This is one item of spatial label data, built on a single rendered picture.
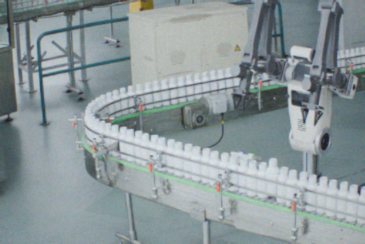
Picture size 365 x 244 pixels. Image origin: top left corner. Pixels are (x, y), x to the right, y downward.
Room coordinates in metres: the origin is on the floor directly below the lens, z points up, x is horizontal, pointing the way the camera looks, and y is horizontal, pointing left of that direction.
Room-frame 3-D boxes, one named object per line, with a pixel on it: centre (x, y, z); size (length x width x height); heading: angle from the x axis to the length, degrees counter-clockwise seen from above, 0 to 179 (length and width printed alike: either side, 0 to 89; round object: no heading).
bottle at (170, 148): (3.72, 0.06, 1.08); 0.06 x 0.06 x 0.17
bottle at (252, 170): (3.34, -0.30, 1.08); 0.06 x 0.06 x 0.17
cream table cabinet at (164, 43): (7.87, -0.11, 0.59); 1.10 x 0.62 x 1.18; 117
